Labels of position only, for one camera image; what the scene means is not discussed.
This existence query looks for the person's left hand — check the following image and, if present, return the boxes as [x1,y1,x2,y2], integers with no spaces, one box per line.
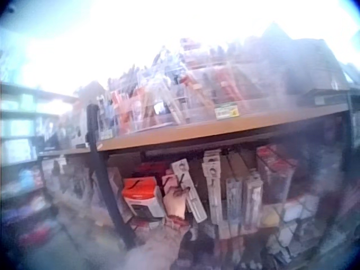
[163,187,188,223]

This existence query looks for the white blister packet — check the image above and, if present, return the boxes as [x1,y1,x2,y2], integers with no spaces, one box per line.
[170,158,208,224]

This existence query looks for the orange and white box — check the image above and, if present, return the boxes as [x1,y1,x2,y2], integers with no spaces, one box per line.
[121,177,166,223]

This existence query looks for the metal rack with wooden shelf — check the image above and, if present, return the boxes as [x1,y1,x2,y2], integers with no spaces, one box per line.
[36,92,356,270]

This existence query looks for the row of clear blister packets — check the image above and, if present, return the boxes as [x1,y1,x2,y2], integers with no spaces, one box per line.
[224,168,264,240]

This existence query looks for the clear bins of pens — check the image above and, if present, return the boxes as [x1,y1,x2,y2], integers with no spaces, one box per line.
[97,36,285,138]

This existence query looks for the yellow green shelf label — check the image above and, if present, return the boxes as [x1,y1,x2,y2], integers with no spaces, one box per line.
[214,102,240,121]

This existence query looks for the yellow round item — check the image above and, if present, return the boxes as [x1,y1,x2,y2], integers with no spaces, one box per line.
[260,204,282,229]

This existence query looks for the stack of red boxes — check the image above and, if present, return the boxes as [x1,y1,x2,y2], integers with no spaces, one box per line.
[255,145,299,205]

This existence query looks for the background shelf with goods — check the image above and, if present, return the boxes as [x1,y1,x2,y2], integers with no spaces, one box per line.
[0,80,78,245]

